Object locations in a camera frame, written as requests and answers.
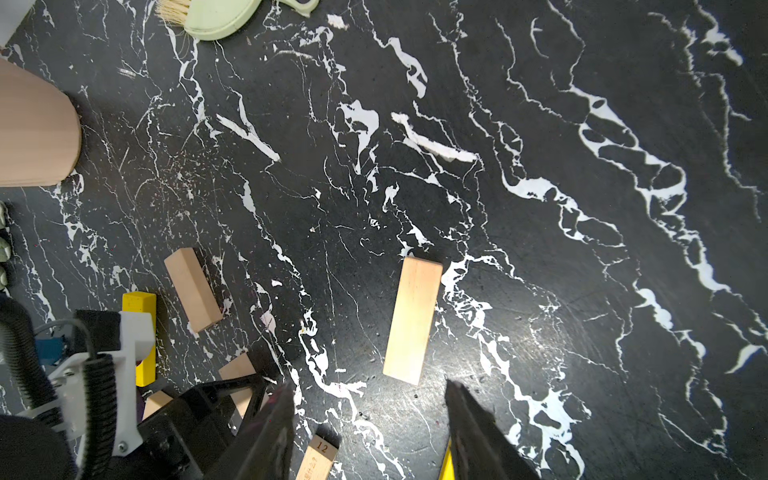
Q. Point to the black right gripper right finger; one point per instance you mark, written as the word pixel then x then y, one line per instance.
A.
pixel 479 450

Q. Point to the small yellow block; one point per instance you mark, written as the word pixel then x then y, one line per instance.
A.
pixel 143 302

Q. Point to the pink plant pot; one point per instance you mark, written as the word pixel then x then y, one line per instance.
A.
pixel 41 135

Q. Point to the large yellow block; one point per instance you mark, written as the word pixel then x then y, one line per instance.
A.
pixel 447 468

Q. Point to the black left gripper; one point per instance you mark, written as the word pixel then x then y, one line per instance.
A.
pixel 185 438

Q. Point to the white and green work glove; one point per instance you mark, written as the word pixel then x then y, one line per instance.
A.
pixel 6 251

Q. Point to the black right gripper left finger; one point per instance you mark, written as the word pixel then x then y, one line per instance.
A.
pixel 263 446

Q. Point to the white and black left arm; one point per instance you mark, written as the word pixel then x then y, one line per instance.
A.
pixel 31 450

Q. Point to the wooden block numbered twelve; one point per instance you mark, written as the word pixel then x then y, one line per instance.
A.
pixel 320 454

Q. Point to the wooden block upper middle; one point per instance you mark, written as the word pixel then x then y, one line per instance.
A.
pixel 193 289

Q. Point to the wooden block far right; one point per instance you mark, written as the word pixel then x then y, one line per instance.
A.
pixel 412 319

